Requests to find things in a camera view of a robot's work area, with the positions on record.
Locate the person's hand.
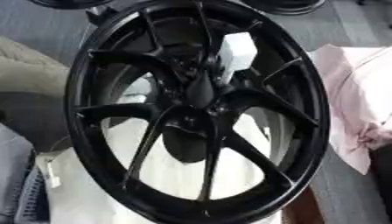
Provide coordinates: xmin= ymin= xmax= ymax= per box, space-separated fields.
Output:
xmin=358 ymin=124 xmax=392 ymax=151

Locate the beige and grey soft seat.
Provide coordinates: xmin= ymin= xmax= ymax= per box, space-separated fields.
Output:
xmin=0 ymin=36 xmax=74 ymax=153

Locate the person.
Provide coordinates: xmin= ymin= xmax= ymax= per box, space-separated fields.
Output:
xmin=0 ymin=122 xmax=53 ymax=224
xmin=304 ymin=43 xmax=392 ymax=177

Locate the black spoked wheel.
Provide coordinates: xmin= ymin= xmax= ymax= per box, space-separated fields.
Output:
xmin=62 ymin=0 xmax=333 ymax=224

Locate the black round wheel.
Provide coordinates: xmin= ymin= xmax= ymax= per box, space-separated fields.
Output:
xmin=237 ymin=0 xmax=330 ymax=17
xmin=27 ymin=0 xmax=116 ymax=10

